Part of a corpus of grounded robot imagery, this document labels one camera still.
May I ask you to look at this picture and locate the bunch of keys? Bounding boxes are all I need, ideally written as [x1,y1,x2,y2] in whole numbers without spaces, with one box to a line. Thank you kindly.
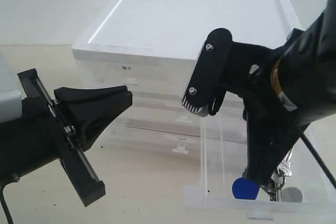
[232,153,304,202]

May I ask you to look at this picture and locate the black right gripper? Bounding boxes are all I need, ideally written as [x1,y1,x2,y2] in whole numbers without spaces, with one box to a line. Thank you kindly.
[209,28,303,185]

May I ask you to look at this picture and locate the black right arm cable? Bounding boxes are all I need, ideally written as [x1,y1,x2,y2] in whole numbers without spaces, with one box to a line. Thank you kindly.
[300,129,336,188]

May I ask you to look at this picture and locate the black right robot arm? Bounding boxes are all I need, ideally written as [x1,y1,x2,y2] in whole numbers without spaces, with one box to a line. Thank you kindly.
[216,0,335,185]

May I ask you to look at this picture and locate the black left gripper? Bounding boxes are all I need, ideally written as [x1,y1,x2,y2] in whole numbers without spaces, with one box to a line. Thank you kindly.
[18,69,132,207]

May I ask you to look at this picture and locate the middle wide clear drawer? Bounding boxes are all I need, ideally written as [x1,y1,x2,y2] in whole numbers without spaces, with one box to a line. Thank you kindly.
[114,94,245,131]

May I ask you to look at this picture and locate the bottom wide clear drawer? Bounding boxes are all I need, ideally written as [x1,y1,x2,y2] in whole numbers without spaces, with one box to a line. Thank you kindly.
[102,119,205,159]

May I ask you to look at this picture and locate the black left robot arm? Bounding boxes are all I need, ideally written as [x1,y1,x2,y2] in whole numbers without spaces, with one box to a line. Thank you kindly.
[1,69,132,206]

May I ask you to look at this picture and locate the white translucent drawer cabinet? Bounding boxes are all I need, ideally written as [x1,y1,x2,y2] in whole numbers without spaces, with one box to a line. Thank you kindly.
[71,0,305,161]

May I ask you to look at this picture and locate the wide clear drawer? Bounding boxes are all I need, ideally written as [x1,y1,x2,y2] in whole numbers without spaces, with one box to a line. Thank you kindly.
[102,119,205,159]
[114,94,245,131]

